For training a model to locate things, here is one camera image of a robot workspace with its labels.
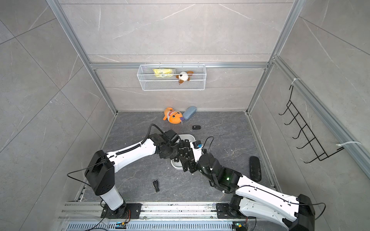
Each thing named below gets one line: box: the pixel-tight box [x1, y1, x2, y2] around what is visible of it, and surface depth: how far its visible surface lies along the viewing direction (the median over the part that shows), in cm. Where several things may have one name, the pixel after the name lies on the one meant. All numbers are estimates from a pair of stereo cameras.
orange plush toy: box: [162, 106, 183, 125], surface depth 109 cm
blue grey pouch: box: [182, 105, 198, 120], surface depth 119 cm
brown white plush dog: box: [175, 70, 195, 86], surface depth 87 cm
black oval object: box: [249, 155, 262, 182], surface depth 89 cm
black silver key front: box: [151, 179, 160, 193], surface depth 83 cm
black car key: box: [192, 125, 201, 130], surface depth 111 cm
